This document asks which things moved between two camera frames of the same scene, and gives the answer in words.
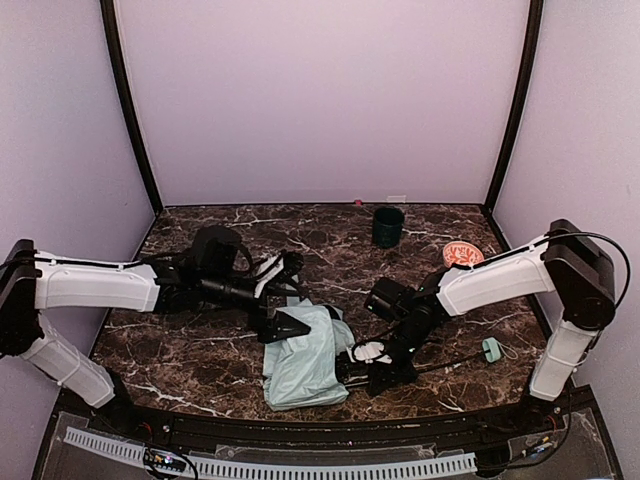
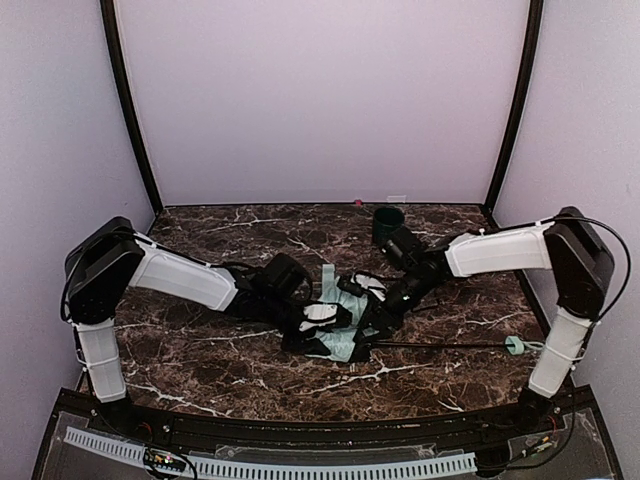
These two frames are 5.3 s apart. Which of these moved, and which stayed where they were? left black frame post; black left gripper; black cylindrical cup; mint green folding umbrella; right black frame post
Moved: mint green folding umbrella; black left gripper
Stayed: right black frame post; black cylindrical cup; left black frame post
